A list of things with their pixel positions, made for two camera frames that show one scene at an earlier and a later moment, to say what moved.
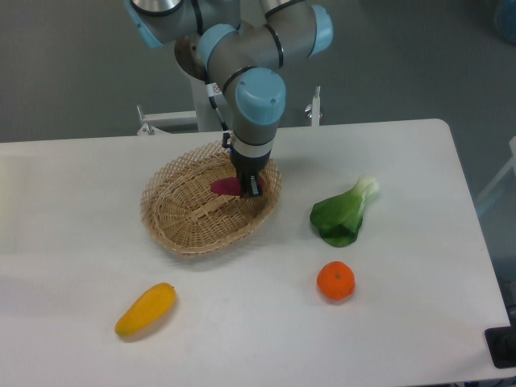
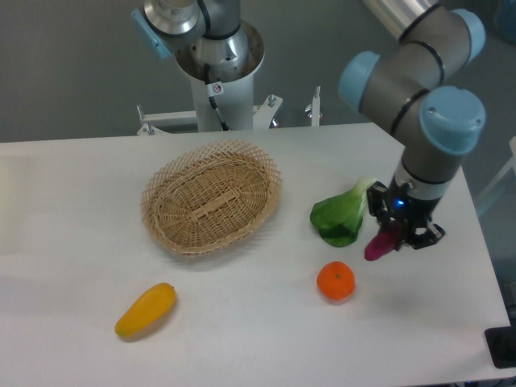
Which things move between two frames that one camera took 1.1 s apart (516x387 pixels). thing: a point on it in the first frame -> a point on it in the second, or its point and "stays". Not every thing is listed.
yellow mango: (147, 309) stays
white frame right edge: (512, 149) stays
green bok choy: (339, 218) stays
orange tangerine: (335, 280) stays
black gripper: (249, 166) -> (412, 211)
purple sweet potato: (233, 186) -> (385, 241)
